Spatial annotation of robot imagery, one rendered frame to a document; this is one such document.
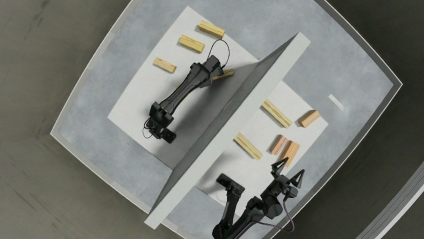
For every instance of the grey panel wall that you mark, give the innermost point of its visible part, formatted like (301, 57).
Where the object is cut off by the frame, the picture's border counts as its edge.
(226, 126)

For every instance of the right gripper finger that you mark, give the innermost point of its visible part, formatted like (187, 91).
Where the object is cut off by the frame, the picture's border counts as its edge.
(280, 168)
(294, 178)

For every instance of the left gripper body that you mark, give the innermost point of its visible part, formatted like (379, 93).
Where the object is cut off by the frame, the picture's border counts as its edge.
(216, 72)

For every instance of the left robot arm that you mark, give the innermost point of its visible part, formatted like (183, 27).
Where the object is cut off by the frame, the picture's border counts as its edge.
(192, 81)

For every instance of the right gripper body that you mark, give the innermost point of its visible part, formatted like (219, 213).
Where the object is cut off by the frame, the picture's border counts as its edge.
(278, 183)

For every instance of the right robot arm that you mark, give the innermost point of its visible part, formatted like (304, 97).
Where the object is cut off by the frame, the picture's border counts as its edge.
(255, 210)

